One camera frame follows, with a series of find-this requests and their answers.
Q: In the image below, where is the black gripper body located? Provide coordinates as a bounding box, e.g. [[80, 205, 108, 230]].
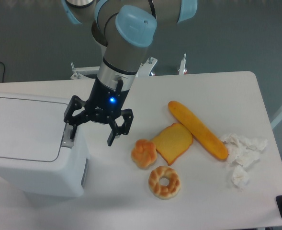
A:
[[84, 79, 129, 124]]

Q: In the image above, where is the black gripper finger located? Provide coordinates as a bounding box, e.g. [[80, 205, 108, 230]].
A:
[[107, 109, 134, 146], [64, 95, 86, 140]]

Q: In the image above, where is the white push-top trash can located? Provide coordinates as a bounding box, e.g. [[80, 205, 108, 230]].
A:
[[0, 92, 90, 197]]

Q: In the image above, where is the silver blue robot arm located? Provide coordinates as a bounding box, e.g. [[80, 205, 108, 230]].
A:
[[62, 0, 198, 145]]

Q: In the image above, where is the knotted round bread roll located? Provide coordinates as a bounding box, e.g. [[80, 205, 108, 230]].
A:
[[131, 139, 158, 169]]

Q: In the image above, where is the orange toast slice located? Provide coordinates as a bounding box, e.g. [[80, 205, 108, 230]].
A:
[[152, 123, 193, 166]]

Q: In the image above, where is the long orange baguette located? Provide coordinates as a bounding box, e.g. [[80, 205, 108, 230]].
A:
[[168, 101, 228, 161]]

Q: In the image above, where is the large crumpled white tissue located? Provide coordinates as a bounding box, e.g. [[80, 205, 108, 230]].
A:
[[220, 133, 268, 169]]

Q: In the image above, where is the small crumpled white tissue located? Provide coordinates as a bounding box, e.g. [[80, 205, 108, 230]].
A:
[[231, 165, 249, 189]]

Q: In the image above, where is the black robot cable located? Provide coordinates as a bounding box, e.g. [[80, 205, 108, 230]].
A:
[[115, 79, 124, 96]]

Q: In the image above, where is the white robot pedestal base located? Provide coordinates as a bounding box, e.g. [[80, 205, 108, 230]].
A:
[[70, 53, 187, 80]]

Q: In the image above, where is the braided ring bread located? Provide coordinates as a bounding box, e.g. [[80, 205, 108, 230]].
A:
[[148, 166, 181, 200]]

